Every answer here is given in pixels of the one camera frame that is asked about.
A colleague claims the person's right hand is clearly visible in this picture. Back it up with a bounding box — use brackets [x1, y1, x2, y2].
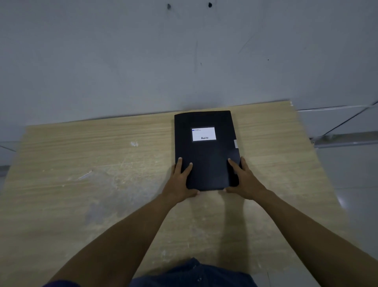
[223, 157, 268, 201]

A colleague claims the person's left hand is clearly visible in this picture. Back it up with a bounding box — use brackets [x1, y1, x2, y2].
[162, 157, 200, 204]

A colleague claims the black folder with white label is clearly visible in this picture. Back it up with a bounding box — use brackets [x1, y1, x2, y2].
[174, 111, 243, 191]

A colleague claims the person's left forearm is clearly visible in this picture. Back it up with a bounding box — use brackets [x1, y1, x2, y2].
[47, 193, 178, 287]

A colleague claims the person's right forearm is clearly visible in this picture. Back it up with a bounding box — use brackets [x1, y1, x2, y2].
[253, 189, 378, 287]

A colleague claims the wooden table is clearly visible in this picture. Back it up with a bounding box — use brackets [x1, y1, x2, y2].
[0, 100, 359, 287]

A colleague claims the person's dark blue clothing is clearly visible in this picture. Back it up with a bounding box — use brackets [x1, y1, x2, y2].
[43, 258, 258, 287]

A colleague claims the grey metal rail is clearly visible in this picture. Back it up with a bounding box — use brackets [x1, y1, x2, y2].
[310, 131, 378, 148]

